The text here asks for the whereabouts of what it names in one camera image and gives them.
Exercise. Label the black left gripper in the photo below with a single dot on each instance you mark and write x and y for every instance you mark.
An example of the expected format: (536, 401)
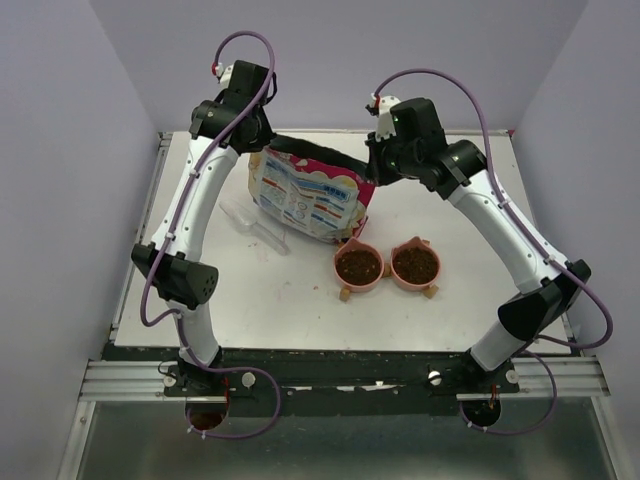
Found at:
(261, 135)

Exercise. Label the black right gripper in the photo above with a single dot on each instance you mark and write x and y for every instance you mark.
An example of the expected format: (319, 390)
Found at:
(376, 168)

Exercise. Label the pet food bag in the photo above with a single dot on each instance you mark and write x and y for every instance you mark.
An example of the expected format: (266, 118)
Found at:
(313, 189)

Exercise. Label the clear plastic scoop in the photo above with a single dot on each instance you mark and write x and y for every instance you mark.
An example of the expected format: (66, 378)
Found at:
(246, 222)

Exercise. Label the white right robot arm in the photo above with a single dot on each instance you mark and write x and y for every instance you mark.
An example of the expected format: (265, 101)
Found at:
(545, 279)

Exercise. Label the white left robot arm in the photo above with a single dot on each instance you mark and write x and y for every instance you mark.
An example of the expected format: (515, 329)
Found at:
(177, 283)

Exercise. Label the pink left pet bowl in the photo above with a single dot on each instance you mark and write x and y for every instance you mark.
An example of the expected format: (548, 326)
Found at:
(358, 266)

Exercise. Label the pink pet bowl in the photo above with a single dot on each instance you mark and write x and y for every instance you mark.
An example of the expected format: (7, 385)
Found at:
(414, 265)
(358, 266)

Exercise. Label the pink right pet bowl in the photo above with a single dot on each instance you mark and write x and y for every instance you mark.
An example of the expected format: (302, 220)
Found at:
(414, 265)

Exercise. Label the brown pet food kibble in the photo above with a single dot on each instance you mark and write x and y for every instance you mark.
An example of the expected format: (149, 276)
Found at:
(413, 265)

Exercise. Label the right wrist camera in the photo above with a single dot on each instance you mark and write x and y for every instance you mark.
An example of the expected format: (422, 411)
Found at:
(380, 107)

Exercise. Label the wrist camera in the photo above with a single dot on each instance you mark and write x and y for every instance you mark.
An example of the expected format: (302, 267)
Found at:
(380, 107)
(223, 74)

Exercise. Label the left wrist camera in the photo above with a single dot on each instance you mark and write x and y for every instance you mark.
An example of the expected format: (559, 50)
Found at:
(223, 74)

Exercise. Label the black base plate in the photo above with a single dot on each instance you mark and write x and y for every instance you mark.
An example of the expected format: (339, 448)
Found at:
(256, 383)

